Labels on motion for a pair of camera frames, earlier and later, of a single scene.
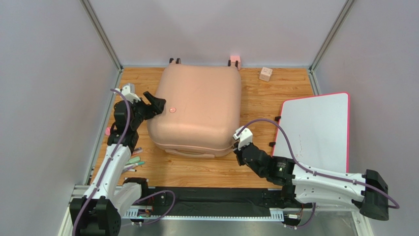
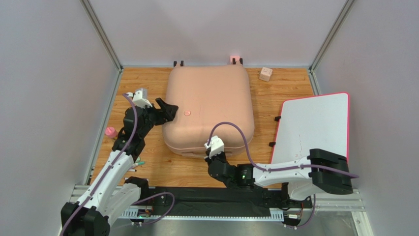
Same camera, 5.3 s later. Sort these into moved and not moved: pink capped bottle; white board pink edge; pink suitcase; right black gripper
Moved: right black gripper; pink suitcase
Not moved: white board pink edge; pink capped bottle
